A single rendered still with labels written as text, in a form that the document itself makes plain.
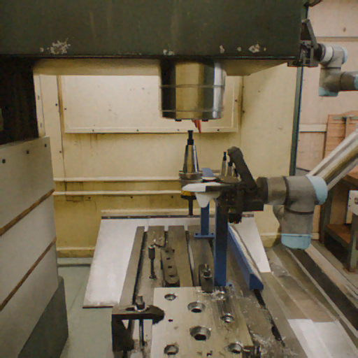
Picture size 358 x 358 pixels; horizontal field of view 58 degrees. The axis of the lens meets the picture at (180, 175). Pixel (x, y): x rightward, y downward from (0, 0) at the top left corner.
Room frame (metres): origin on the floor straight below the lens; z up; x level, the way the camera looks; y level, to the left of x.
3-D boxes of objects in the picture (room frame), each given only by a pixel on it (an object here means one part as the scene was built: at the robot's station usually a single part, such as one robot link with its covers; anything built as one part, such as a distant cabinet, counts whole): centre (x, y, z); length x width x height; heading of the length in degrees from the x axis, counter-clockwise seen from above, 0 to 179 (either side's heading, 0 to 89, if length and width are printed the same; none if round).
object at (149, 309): (0.72, 0.11, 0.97); 0.13 x 0.03 x 0.15; 92
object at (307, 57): (1.24, -0.45, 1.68); 0.12 x 0.08 x 0.09; 122
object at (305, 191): (0.81, -0.31, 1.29); 0.11 x 0.08 x 0.09; 93
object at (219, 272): (0.98, -0.13, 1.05); 0.10 x 0.05 x 0.30; 92
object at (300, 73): (1.84, -0.65, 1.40); 0.04 x 0.04 x 1.20; 2
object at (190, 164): (0.79, -0.03, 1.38); 0.04 x 0.04 x 0.07
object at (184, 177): (0.79, -0.03, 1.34); 0.06 x 0.06 x 0.03
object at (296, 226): (0.83, -0.31, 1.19); 0.11 x 0.08 x 0.11; 175
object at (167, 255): (1.04, 0.04, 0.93); 0.26 x 0.05 x 0.06; 7
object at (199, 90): (0.79, -0.03, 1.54); 0.16 x 0.16 x 0.12
